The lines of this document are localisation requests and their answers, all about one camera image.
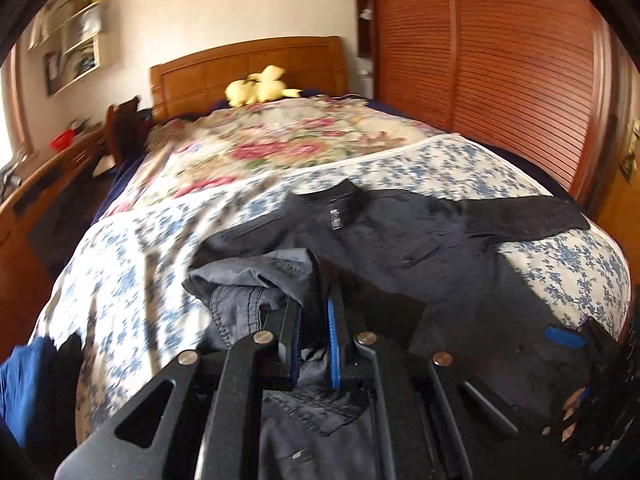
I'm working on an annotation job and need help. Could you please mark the yellow plush toy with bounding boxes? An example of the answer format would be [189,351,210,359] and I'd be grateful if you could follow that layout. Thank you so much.
[225,65,303,107]

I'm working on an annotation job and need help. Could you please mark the dark grey trousers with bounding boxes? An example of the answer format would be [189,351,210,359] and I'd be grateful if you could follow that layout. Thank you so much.
[182,180,591,480]

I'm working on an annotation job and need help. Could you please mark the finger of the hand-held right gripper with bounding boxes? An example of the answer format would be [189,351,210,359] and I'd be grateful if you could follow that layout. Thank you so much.
[542,326,586,349]

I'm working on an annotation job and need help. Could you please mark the wooden chair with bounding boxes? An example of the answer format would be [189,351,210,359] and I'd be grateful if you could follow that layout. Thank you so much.
[105,97,143,166]

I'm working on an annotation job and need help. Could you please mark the white wall shelf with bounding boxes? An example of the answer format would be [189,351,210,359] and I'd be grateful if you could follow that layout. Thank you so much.
[27,0,123,97]

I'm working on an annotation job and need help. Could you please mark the wooden bed headboard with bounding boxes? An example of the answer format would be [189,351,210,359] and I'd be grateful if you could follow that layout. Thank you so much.
[149,36,348,123]

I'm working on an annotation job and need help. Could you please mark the black cloth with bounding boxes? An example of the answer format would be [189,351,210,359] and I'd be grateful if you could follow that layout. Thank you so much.
[50,332,85,443]

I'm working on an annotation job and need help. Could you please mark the blue cloth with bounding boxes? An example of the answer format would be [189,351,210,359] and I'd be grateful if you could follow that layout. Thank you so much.
[0,337,61,448]

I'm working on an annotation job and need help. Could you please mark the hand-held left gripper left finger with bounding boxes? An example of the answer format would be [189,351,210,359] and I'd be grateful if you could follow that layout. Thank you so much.
[54,296,303,480]

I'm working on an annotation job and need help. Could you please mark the wooden desk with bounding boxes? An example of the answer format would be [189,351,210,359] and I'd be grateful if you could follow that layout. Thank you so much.
[0,122,118,351]

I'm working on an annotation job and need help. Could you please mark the wooden louvered wardrobe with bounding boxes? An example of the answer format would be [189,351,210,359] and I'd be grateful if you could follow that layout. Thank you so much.
[372,0,626,211]

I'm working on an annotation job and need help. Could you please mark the blue floral bedsheet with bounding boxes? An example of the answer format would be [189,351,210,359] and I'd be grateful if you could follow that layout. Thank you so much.
[32,135,631,446]

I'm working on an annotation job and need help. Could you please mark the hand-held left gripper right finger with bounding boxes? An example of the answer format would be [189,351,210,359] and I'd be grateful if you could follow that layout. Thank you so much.
[324,284,593,480]

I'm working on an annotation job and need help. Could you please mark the pink floral quilt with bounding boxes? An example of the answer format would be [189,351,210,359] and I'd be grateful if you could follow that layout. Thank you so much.
[107,95,451,218]

